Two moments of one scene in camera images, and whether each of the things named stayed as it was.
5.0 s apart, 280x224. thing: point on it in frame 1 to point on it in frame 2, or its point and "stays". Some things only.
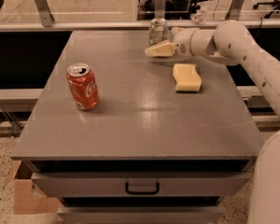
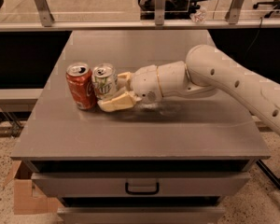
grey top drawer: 144,184 stays
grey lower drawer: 141,215 stays
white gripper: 182,42 to 145,82
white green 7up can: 158,31 to 105,80
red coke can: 83,86 stays
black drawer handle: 141,192 stays
